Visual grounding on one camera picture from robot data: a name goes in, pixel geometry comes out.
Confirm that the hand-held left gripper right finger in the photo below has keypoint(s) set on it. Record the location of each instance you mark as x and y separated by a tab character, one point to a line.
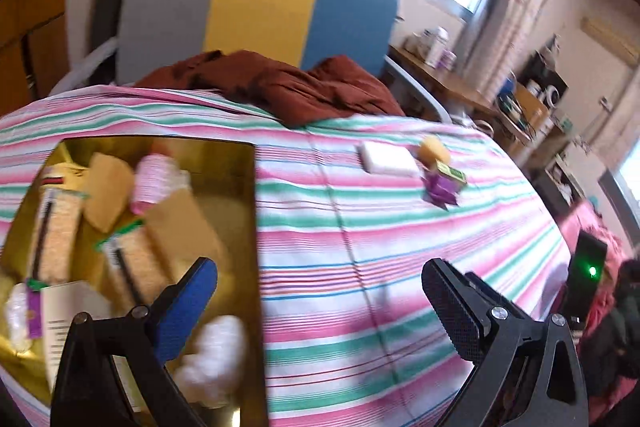
450	307

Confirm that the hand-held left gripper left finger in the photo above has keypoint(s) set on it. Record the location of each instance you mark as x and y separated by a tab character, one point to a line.
182	307

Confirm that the white fluffy packet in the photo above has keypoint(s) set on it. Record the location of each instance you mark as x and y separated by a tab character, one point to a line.
215	357

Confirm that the rice cracker packet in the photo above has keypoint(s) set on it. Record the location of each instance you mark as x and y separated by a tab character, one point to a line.
57	232
135	262

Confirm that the gold cardboard box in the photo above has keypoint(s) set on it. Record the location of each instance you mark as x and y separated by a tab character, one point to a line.
230	217

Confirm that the white carton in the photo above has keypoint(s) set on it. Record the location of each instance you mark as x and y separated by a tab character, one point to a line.
60	322

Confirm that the pink snack packet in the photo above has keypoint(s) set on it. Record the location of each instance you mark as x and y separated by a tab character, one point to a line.
152	182

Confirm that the medium yellow sponge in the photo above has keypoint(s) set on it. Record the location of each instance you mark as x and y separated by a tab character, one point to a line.
107	189

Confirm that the white packet purple label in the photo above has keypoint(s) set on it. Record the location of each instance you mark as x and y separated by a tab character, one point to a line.
22	317

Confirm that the pink fluffy blanket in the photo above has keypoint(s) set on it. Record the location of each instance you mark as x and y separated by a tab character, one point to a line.
612	242

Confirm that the dark green garment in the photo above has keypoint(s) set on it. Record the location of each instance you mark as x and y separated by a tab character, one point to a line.
615	337

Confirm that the striped bedsheet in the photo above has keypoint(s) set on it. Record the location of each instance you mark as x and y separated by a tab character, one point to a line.
380	247

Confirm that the small purple snack packet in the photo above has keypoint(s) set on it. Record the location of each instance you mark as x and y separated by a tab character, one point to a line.
440	192

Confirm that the small green box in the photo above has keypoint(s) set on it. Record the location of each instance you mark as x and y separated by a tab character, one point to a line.
451	174

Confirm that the small yellow sponge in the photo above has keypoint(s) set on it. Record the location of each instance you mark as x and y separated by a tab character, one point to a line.
432	151

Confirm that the white sponge block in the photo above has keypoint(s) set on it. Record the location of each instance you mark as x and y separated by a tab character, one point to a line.
387	159

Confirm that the cluttered shelf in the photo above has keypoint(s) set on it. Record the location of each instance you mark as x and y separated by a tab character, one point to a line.
537	107

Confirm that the wooden desk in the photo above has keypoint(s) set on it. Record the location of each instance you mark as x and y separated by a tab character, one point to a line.
450	82

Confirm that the air conditioner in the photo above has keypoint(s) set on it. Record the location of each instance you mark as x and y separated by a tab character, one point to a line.
610	37

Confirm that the brown cloth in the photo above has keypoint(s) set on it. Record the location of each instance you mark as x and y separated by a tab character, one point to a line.
300	92

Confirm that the beige curtain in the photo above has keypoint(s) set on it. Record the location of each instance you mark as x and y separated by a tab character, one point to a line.
505	7

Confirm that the grey yellow blue headboard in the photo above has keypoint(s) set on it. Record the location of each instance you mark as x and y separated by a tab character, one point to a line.
260	7

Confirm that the wooden wardrobe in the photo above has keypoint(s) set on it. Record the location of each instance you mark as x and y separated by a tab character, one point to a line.
30	32

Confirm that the grey bed rail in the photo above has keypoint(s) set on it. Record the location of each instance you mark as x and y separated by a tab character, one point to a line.
417	87

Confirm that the white bed rail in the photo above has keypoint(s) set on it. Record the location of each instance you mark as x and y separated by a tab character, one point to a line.
85	67

